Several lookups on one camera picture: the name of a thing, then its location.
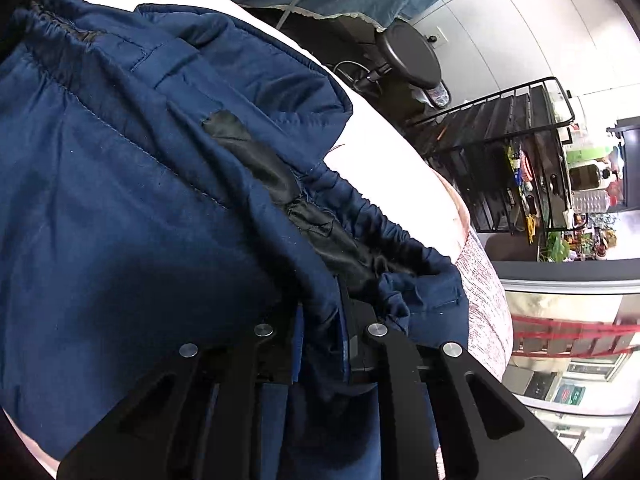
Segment blue pants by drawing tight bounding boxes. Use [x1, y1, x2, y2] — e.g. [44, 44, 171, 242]
[0, 0, 471, 480]

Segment black round stool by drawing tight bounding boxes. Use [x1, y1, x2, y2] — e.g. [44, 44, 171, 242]
[240, 5, 451, 126]

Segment dark grey cabinet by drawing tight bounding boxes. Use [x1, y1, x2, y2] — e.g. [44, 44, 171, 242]
[607, 116, 640, 209]

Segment green potted plant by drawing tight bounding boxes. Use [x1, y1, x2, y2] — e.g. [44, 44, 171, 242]
[542, 230, 572, 263]

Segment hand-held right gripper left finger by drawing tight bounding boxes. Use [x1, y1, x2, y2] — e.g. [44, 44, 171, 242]
[56, 304, 307, 480]

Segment glass window with red strips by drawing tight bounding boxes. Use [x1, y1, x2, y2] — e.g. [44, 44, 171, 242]
[502, 280, 640, 416]

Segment black metal rack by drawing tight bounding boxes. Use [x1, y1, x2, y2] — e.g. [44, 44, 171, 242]
[407, 76, 576, 235]

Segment clear plastic bottle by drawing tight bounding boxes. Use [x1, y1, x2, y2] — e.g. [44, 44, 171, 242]
[570, 187, 613, 214]

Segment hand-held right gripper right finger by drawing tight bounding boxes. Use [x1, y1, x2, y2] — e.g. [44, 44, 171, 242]
[342, 285, 584, 480]

